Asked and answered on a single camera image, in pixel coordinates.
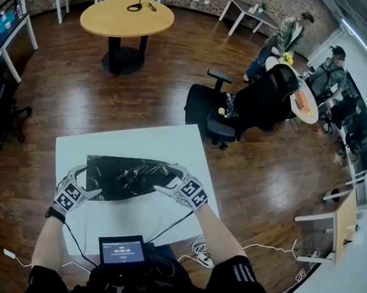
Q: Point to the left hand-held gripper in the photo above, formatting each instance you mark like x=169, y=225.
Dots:
x=68, y=195

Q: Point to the black mesh office chair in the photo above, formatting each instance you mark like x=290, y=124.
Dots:
x=262, y=101

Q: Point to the round white table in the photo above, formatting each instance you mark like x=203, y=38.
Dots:
x=304, y=115

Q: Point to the round wooden table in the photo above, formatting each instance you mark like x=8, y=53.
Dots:
x=117, y=19

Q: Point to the black chest-mounted screen device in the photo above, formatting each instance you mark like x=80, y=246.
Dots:
x=122, y=250

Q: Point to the blue screen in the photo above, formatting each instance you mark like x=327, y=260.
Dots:
x=1, y=25

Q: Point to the black wristband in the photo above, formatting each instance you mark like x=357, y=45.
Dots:
x=55, y=214

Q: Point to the black patterned pouch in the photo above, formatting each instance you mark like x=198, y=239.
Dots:
x=231, y=107

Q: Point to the small beige box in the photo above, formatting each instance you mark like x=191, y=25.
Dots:
x=252, y=9

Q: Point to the white light strip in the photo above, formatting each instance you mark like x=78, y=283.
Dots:
x=355, y=34

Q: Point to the person's right forearm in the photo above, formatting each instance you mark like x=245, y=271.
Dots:
x=215, y=235

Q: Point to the yellow flowers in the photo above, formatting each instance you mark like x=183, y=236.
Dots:
x=287, y=58

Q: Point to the small yellow toy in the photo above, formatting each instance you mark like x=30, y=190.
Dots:
x=223, y=112

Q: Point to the small potted plant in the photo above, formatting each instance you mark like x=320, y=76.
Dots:
x=263, y=6

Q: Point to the orange box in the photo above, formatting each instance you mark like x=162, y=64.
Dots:
x=302, y=101

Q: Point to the person's left forearm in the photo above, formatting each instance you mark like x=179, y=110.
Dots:
x=49, y=243

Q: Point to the person's black shirt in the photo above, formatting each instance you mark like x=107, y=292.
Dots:
x=240, y=281

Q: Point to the white power strip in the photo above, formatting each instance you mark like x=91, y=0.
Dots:
x=206, y=260

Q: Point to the white table with dark top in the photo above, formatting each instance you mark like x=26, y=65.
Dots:
x=246, y=11

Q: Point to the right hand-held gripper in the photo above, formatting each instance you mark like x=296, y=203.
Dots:
x=192, y=192

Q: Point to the black garbage bag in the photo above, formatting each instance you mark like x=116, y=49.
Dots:
x=125, y=176

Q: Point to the white-framed dark desk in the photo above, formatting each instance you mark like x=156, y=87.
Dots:
x=21, y=29

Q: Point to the wooden desk with white frame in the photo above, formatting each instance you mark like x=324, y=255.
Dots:
x=345, y=223

